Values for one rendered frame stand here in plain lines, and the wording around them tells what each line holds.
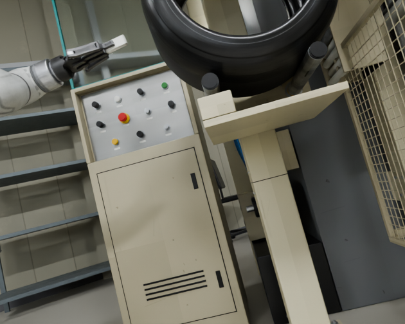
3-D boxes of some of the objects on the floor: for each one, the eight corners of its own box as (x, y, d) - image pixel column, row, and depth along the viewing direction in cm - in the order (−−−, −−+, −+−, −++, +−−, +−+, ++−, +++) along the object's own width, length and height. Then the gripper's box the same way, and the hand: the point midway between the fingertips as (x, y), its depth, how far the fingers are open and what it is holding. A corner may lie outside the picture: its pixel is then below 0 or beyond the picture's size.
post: (292, 341, 123) (139, -218, 147) (328, 333, 122) (168, -229, 146) (299, 359, 110) (130, -257, 134) (339, 351, 109) (161, -270, 133)
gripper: (40, 52, 95) (113, 17, 93) (63, 68, 107) (128, 38, 106) (48, 74, 94) (123, 40, 92) (71, 88, 107) (136, 58, 105)
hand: (115, 44), depth 99 cm, fingers closed
